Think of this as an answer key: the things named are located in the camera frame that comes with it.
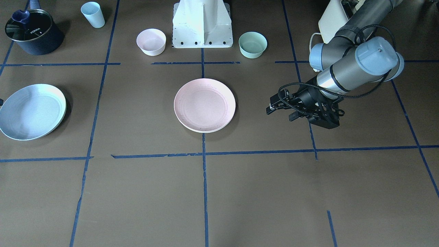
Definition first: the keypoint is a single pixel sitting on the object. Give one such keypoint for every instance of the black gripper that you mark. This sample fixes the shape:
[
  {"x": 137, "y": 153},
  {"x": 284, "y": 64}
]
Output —
[{"x": 306, "y": 97}]

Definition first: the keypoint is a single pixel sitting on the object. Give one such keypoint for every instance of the pink bowl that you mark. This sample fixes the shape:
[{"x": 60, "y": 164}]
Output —
[{"x": 151, "y": 41}]

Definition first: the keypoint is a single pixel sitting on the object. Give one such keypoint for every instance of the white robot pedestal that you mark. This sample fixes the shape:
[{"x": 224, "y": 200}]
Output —
[{"x": 202, "y": 24}]

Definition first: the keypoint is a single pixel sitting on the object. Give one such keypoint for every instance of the light blue cup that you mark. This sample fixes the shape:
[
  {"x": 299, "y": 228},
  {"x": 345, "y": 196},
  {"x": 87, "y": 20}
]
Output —
[{"x": 93, "y": 13}]

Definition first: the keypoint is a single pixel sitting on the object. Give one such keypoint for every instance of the cream toaster with toast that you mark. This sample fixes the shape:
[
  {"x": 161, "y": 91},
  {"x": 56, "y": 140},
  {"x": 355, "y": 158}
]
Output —
[{"x": 337, "y": 14}]

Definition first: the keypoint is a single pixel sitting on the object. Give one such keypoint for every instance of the green bowl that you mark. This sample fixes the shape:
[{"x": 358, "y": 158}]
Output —
[{"x": 252, "y": 44}]

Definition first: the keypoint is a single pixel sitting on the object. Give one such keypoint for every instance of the dark blue pot with lid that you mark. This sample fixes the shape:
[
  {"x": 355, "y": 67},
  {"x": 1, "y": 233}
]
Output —
[{"x": 34, "y": 30}]

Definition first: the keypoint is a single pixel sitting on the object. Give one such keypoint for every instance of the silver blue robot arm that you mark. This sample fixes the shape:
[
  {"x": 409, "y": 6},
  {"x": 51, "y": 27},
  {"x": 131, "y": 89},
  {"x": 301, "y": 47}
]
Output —
[{"x": 352, "y": 58}]

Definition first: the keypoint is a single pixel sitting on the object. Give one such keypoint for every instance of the pink plate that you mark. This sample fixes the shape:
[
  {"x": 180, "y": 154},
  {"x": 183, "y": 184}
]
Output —
[{"x": 204, "y": 99}]

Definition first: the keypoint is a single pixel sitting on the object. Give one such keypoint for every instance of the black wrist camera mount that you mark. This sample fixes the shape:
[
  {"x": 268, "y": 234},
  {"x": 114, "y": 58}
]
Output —
[{"x": 327, "y": 113}]

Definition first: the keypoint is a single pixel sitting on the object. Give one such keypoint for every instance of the light blue plate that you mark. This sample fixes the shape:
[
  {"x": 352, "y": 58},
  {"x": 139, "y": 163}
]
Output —
[{"x": 32, "y": 112}]

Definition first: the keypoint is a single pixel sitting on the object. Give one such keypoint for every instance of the cream plate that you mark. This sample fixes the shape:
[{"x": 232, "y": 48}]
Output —
[{"x": 204, "y": 125}]

